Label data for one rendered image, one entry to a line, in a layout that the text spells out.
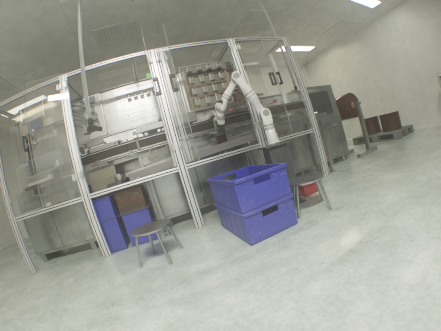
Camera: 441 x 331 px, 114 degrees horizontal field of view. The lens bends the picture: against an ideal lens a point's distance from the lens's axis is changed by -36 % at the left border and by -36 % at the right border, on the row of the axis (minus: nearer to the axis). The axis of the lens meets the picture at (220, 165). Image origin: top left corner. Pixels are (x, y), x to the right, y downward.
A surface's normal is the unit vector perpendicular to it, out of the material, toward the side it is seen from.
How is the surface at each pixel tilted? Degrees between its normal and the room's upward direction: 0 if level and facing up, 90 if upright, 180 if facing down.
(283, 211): 90
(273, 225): 90
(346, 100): 90
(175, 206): 90
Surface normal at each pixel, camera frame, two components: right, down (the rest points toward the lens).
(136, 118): 0.28, -0.03
